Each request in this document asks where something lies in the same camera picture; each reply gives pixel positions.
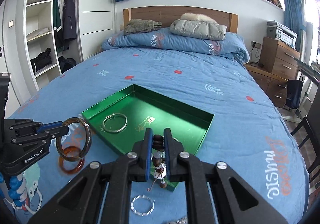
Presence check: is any beaded stone bracelet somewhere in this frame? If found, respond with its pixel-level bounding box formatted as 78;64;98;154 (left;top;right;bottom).
147;134;168;192

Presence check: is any brown translucent bangle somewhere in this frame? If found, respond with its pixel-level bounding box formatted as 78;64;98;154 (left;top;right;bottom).
55;117;92;162

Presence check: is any green jewelry tray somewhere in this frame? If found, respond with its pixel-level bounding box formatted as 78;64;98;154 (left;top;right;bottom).
81;84;215;193

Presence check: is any large twisted silver bangle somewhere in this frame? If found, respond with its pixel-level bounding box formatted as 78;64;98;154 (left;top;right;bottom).
130;195;155;217

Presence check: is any amber resin bangle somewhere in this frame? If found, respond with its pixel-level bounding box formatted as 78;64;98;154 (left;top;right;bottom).
58;146;85;175

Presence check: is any silver wrist watch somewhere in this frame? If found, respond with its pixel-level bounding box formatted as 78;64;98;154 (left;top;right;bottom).
168;216;188;224

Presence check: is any thin silver bangle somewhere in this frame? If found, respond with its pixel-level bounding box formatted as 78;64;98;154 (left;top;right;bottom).
101;113;128;134

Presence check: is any blue patterned bed cover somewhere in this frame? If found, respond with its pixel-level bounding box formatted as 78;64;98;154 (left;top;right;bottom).
13;47;309;223

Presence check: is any white open wardrobe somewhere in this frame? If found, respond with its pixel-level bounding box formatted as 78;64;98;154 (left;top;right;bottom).
16;0;83;95

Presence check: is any grey-brown folded garment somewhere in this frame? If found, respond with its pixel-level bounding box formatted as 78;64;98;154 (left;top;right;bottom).
123;19;162;35

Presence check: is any dark chair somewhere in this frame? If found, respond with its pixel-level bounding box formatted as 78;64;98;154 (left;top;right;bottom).
291;87;320;174

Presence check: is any grey puffer jacket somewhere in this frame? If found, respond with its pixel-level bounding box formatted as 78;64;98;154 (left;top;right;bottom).
169;19;227;40

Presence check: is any wooden drawer chest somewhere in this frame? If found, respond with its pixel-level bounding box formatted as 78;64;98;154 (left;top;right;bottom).
245;37;300;108

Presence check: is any white fluffy pillow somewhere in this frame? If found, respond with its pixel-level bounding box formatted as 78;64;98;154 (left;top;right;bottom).
180;13;217;23

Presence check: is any wooden headboard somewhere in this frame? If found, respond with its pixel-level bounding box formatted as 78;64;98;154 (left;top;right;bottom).
120;6;238;33

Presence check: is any white printer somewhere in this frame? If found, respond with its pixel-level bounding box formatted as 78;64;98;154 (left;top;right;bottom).
267;20;297;48

